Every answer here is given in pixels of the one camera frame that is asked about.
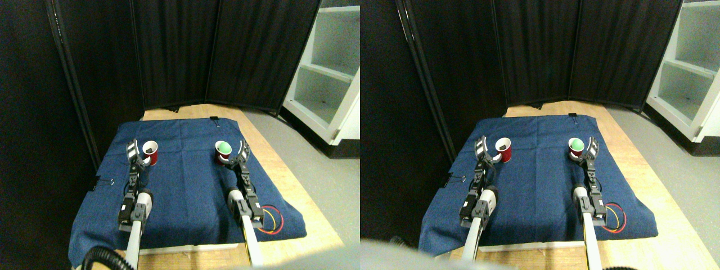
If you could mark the green ball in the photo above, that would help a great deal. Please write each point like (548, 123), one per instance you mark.
(224, 148)
(576, 144)

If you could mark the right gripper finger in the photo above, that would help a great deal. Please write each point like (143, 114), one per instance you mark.
(229, 163)
(578, 161)
(594, 148)
(246, 152)

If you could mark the curtain stand pole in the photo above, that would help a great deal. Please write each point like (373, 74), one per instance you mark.
(73, 84)
(426, 84)

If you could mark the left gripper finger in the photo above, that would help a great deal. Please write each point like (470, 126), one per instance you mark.
(145, 163)
(482, 148)
(133, 151)
(494, 162)

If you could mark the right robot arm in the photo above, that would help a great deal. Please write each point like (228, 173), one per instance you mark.
(590, 247)
(251, 244)

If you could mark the dark blue cloth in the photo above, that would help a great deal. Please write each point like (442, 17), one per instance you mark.
(534, 191)
(185, 191)

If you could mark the white shelf unit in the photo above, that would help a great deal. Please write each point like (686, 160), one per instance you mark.
(680, 79)
(315, 84)

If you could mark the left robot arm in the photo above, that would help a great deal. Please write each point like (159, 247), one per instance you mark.
(474, 242)
(133, 247)

